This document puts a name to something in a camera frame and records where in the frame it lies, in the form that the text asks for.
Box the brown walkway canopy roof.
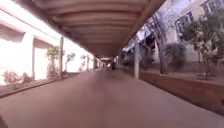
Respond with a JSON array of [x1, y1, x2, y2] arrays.
[[14, 0, 167, 62]]

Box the grey concrete covered walkway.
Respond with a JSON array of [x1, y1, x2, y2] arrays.
[[0, 68, 224, 128]]

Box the bare tree trunk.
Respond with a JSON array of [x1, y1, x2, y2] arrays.
[[151, 12, 169, 75]]

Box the small green tree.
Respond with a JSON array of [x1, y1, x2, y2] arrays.
[[45, 45, 60, 80]]

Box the dark green bush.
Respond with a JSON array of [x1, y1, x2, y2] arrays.
[[164, 43, 187, 72]]

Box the pale multi-storey building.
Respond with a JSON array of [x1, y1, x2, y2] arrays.
[[122, 0, 224, 66]]

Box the low kerb strip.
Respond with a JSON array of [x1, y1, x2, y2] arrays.
[[0, 71, 81, 99]]

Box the pale building with awnings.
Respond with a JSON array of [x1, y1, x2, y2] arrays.
[[0, 0, 96, 86]]

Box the low bushes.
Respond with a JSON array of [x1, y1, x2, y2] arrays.
[[1, 70, 34, 85]]

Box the small leafy tree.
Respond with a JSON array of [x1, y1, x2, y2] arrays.
[[181, 13, 224, 80]]

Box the grey canopy support post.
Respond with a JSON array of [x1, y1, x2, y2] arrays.
[[133, 39, 141, 80]]

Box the brown canopy support post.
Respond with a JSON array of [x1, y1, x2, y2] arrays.
[[58, 35, 65, 80]]

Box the low brown brick wall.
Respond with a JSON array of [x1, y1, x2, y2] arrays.
[[120, 68, 224, 116]]

